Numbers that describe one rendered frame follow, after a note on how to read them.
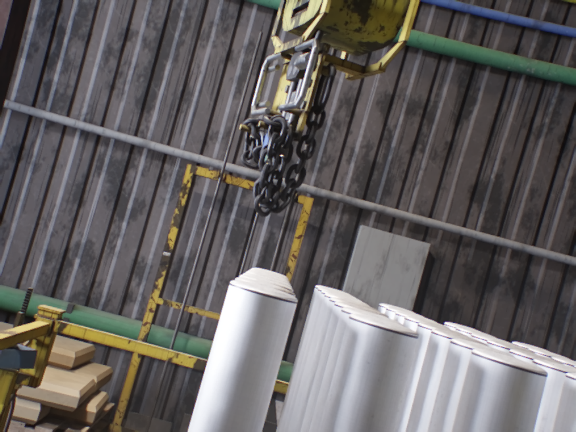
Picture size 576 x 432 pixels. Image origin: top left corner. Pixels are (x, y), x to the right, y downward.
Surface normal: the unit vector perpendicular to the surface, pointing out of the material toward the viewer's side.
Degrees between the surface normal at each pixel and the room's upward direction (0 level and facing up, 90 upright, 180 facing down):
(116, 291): 90
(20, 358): 86
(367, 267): 90
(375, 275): 90
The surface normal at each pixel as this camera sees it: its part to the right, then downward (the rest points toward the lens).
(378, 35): -0.09, 0.86
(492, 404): -0.37, -0.13
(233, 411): 0.07, 0.00
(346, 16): 0.05, 0.65
